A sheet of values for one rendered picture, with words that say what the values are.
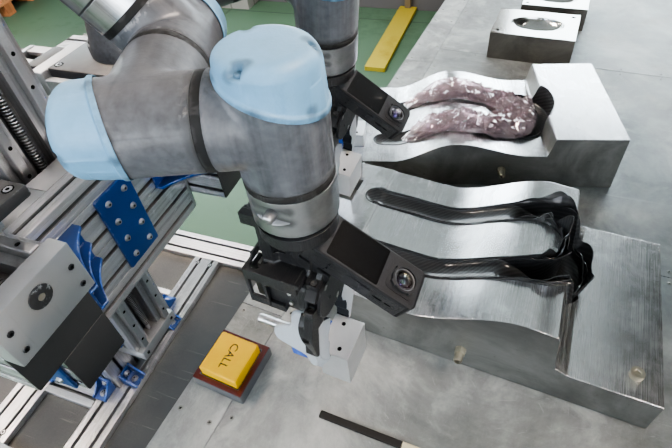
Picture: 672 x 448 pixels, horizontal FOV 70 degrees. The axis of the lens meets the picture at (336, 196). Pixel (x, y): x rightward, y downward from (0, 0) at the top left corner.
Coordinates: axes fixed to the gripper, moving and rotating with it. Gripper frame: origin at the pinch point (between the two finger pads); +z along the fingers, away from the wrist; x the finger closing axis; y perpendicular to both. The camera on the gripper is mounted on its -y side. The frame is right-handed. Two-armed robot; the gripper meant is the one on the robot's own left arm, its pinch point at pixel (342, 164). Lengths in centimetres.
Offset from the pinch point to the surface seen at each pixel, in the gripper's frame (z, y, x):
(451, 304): -1.2, -22.5, 16.7
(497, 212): 0.2, -24.9, -0.8
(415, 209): 4.6, -13.0, 0.5
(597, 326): 1.2, -40.8, 11.0
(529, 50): 17, -23, -65
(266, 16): 150, 155, -218
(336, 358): -7.1, -12.5, 30.6
